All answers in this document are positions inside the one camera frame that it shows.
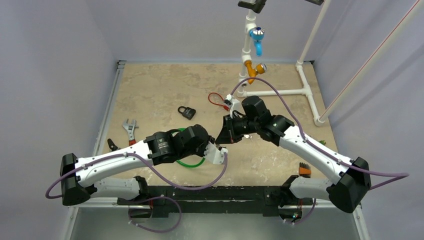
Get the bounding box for green cable lock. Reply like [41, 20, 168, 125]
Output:
[169, 127, 206, 169]

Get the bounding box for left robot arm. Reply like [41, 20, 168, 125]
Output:
[59, 124, 224, 206]

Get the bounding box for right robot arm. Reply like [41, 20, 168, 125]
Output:
[215, 96, 372, 213]

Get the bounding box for black padlock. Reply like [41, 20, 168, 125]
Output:
[177, 106, 197, 120]

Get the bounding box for orange faucet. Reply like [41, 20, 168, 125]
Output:
[244, 60, 267, 85]

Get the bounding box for orange black brush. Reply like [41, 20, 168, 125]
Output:
[298, 162, 312, 178]

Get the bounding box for blue faucet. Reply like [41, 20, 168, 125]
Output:
[249, 26, 265, 57]

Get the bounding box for red adjustable wrench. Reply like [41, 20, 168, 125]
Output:
[122, 118, 138, 146]

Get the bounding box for black pliers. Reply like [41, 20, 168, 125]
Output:
[106, 138, 120, 152]

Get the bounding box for red cable lock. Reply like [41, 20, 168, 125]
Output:
[207, 92, 231, 112]

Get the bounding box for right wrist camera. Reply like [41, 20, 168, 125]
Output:
[223, 94, 242, 118]

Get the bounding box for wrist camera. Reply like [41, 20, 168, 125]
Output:
[223, 94, 242, 118]
[203, 142, 229, 165]

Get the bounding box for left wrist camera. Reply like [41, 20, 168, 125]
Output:
[203, 142, 229, 165]

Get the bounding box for white PVC pipe frame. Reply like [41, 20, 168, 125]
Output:
[237, 0, 424, 127]

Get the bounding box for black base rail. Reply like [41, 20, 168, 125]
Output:
[117, 177, 313, 219]

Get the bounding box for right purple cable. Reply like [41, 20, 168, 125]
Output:
[230, 76, 410, 191]

